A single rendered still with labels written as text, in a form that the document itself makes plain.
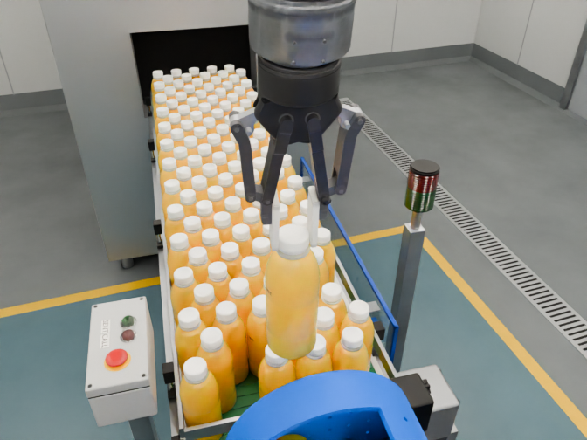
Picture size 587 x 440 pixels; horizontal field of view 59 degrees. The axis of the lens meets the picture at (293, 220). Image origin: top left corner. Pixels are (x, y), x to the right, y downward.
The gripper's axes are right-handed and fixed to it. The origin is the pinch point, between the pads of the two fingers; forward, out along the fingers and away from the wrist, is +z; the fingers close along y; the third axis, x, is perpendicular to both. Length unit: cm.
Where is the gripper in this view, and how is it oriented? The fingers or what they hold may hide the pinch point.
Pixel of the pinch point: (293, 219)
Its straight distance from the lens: 59.9
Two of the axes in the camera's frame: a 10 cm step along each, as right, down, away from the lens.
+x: -1.6, -6.7, 7.3
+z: -0.3, 7.4, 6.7
